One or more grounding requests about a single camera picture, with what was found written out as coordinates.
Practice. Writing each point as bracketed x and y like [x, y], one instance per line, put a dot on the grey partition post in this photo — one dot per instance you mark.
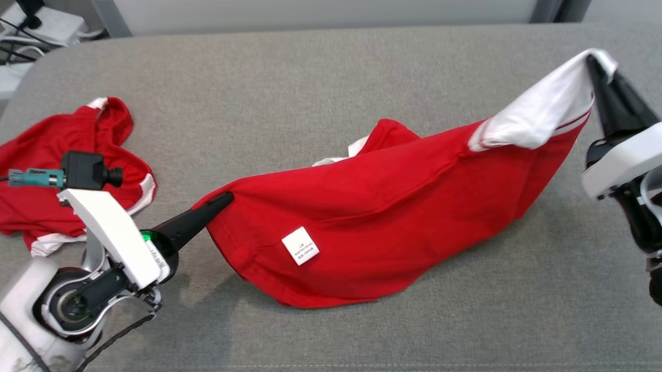
[580, 1]
[545, 5]
[110, 17]

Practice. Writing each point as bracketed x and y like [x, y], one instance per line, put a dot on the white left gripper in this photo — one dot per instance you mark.
[112, 232]

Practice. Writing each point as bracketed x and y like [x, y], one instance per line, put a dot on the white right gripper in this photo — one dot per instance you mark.
[638, 153]

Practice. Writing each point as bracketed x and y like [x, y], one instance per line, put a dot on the grey fabric sofa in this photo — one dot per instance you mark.
[327, 70]

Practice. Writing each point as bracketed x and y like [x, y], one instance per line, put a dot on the white power strip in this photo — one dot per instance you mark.
[55, 22]

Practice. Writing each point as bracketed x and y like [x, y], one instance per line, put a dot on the red white jersey shirt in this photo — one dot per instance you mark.
[392, 206]

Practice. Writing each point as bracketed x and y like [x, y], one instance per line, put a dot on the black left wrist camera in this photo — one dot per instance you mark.
[85, 170]

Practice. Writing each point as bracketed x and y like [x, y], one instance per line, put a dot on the red shorts white stripe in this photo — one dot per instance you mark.
[32, 141]

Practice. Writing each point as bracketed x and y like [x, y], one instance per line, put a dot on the black plug adapter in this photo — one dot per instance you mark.
[30, 9]

